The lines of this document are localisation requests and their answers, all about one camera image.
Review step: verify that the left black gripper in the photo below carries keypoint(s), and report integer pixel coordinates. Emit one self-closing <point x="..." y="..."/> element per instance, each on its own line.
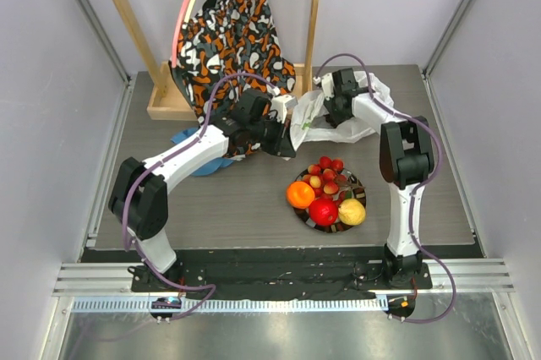
<point x="282" y="145"/>

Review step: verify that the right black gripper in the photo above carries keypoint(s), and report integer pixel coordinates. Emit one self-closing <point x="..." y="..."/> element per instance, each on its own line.
<point x="333" y="108"/>

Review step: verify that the white plastic bag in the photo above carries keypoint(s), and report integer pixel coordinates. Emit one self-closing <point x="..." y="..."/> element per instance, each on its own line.
<point x="372" y="106"/>

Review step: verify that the fake orange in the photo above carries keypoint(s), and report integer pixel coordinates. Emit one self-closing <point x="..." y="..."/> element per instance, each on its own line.
<point x="300" y="195"/>

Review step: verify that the red lychee fruit bunch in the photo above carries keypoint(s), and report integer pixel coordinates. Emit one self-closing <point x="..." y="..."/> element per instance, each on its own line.
<point x="331" y="180"/>

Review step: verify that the red fake apple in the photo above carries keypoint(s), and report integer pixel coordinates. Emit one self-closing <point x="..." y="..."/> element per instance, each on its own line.
<point x="323" y="212"/>

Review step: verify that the yellow fake pear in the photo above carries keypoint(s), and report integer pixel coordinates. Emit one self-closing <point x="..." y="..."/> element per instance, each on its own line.
<point x="351" y="212"/>

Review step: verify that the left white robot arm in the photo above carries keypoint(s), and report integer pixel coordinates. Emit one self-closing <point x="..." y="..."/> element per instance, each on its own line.
<point x="139" y="197"/>

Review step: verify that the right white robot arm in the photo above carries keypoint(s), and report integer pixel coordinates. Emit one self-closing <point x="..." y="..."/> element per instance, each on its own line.
<point x="406" y="160"/>

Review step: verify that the blue cloth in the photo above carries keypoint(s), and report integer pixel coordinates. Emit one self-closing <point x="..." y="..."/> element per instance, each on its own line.
<point x="208" y="168"/>

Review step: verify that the camouflage patterned cloth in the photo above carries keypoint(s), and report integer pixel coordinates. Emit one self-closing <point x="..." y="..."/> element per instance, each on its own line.
<point x="227" y="47"/>

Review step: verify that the wooden hanger rack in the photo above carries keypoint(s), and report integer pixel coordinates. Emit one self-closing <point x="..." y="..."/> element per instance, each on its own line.
<point x="166" y="102"/>

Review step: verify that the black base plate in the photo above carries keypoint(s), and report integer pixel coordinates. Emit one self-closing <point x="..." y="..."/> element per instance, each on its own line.
<point x="270" y="274"/>

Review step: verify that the white slotted cable duct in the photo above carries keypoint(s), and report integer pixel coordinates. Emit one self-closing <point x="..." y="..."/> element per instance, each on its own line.
<point x="162" y="305"/>

